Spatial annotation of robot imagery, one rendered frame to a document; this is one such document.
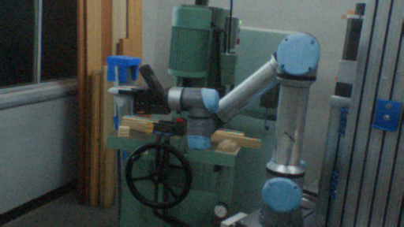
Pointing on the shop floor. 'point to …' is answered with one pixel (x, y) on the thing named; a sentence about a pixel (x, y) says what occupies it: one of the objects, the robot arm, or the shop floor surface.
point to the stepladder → (124, 71)
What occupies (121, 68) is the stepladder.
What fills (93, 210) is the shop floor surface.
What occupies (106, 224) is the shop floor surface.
